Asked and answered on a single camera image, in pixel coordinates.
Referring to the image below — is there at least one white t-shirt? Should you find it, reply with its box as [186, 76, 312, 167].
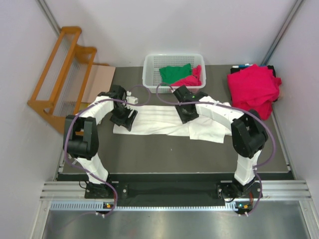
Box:
[113, 106, 231, 143]

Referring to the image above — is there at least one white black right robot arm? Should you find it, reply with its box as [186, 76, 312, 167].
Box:
[173, 86, 268, 197]

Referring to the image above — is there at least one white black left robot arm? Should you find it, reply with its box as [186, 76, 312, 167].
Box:
[63, 85, 138, 198]

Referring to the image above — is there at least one black folded shirt under stack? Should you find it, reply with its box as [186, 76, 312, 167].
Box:
[230, 64, 276, 77]

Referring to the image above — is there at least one stack of folded pink shirts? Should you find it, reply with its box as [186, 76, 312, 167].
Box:
[227, 64, 282, 120]

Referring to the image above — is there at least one pink t-shirt in basket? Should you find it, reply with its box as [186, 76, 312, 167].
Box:
[171, 65, 202, 87]

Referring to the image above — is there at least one green t-shirt in basket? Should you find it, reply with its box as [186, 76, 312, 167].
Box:
[159, 64, 192, 84]

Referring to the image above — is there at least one brown cardboard sheet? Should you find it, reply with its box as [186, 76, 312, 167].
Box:
[81, 64, 116, 103]

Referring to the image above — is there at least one white plastic laundry basket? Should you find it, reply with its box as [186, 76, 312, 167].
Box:
[142, 53, 206, 94]

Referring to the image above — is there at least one orange wooden rack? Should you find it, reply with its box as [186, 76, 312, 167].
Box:
[27, 26, 97, 134]

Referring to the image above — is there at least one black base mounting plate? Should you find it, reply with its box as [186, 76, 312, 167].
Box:
[84, 173, 261, 207]

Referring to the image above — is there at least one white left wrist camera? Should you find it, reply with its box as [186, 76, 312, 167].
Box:
[126, 91, 139, 105]

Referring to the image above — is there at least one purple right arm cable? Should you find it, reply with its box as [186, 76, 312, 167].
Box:
[156, 82, 277, 216]

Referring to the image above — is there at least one aluminium frame rail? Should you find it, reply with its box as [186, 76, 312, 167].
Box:
[40, 180, 312, 212]

